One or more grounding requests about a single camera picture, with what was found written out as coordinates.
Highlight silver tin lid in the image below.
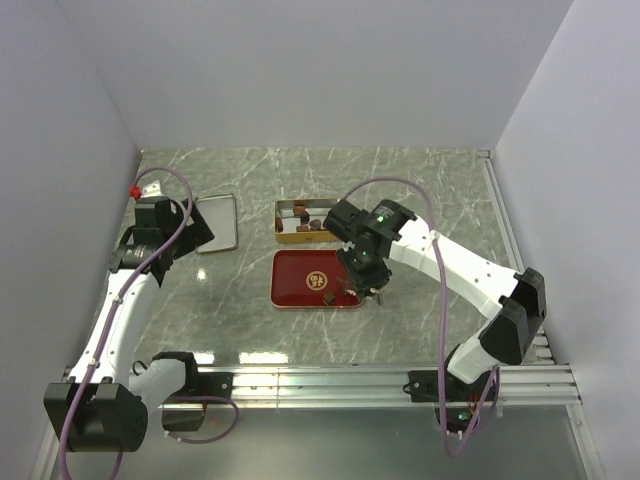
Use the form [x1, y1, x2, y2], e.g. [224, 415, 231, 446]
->
[196, 193, 238, 254]

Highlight long metal tweezers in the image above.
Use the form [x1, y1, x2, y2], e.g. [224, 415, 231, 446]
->
[339, 279, 384, 306]

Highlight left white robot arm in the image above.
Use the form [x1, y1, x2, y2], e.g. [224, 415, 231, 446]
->
[44, 182, 214, 452]

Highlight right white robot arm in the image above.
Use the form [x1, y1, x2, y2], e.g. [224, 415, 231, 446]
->
[324, 200, 546, 399]

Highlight gold tin box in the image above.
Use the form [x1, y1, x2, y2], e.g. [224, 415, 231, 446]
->
[274, 198, 338, 244]

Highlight red emergency knob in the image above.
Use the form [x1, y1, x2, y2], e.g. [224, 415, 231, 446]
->
[129, 185, 141, 200]

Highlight red gold-rimmed tray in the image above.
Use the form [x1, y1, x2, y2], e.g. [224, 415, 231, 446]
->
[270, 249, 361, 309]

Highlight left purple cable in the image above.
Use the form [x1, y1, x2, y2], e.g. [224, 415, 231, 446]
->
[57, 167, 241, 480]

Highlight purple cable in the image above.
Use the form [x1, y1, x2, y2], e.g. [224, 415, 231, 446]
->
[57, 167, 241, 480]
[343, 178, 502, 459]

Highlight aluminium mounting rail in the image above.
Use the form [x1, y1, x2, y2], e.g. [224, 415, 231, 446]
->
[197, 364, 582, 409]

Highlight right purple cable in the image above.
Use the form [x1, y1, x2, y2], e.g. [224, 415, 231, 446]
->
[343, 178, 502, 459]

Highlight side aluminium rail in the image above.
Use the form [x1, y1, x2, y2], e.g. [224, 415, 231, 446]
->
[477, 150, 557, 365]

